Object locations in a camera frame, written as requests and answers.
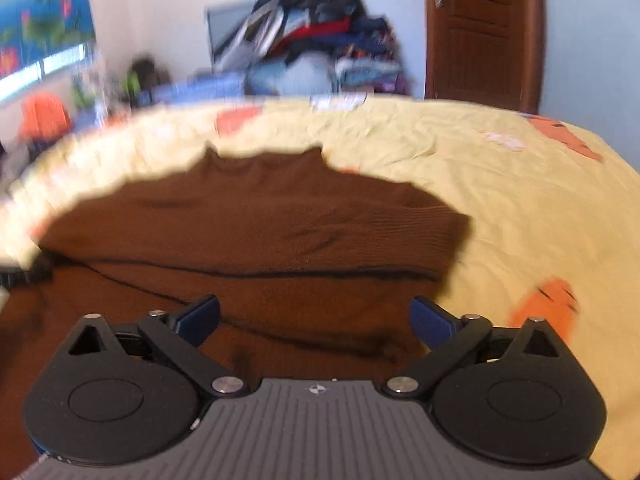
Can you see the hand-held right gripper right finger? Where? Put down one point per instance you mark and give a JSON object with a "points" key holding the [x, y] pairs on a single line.
{"points": [[430, 320]]}

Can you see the blue floral wall poster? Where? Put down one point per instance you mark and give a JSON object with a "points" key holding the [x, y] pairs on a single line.
{"points": [[40, 15]]}

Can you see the dark green backpack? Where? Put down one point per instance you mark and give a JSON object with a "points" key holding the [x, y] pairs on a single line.
{"points": [[145, 76]]}

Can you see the yellow carrot print bed sheet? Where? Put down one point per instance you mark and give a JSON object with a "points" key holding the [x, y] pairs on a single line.
{"points": [[500, 195]]}

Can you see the orange cloth bundle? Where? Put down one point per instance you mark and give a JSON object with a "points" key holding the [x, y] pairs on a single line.
{"points": [[44, 117]]}

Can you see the brown wooden door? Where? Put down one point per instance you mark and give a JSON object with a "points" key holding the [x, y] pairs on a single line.
{"points": [[482, 35]]}

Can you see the pile of mixed clothes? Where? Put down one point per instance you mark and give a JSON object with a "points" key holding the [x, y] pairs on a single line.
{"points": [[320, 35]]}

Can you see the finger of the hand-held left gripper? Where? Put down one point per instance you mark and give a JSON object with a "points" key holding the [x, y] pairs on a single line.
{"points": [[22, 276]]}

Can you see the blue folded blanket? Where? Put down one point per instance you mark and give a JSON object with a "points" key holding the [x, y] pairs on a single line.
{"points": [[210, 87]]}

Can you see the brown knit sweater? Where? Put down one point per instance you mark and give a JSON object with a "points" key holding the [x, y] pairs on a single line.
{"points": [[260, 240]]}

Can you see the grey flat board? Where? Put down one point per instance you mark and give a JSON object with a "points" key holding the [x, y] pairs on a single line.
{"points": [[225, 30]]}

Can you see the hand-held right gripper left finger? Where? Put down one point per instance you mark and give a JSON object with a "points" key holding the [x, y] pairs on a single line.
{"points": [[200, 317]]}

